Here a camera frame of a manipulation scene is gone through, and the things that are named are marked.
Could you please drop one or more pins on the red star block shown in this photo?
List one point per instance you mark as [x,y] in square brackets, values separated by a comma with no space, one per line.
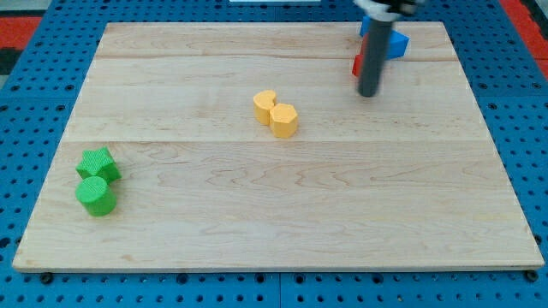
[358,59]

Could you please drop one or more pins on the blue cube block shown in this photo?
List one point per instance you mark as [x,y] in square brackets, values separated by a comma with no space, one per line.
[398,42]

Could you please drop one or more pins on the green star block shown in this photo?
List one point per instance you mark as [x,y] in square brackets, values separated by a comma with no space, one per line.
[98,163]

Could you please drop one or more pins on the yellow hexagon block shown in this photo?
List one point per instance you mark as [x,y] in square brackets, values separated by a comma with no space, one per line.
[283,120]

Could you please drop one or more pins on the light wooden board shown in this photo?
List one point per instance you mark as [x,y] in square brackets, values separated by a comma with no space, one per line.
[408,180]

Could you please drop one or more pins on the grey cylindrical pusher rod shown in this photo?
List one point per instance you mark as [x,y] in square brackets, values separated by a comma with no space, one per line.
[377,44]

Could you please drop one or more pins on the green cylinder block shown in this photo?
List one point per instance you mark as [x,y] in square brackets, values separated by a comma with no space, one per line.
[95,195]

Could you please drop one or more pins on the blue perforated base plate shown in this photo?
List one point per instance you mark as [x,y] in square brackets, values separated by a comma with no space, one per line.
[39,93]

